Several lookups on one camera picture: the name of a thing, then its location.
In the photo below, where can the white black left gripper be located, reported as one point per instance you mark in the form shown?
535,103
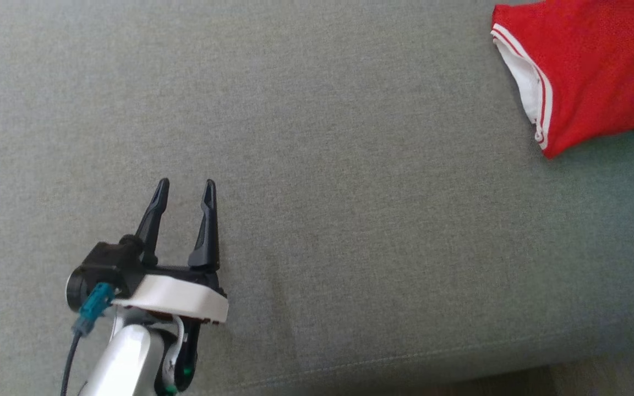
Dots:
174,297

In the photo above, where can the large grey sofa seat cushion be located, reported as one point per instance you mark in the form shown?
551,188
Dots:
350,192

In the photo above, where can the red white jersey shirt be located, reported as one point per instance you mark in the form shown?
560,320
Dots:
597,66

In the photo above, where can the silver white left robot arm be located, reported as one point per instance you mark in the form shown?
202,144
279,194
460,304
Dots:
127,357

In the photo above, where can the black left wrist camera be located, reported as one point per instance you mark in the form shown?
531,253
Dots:
102,264

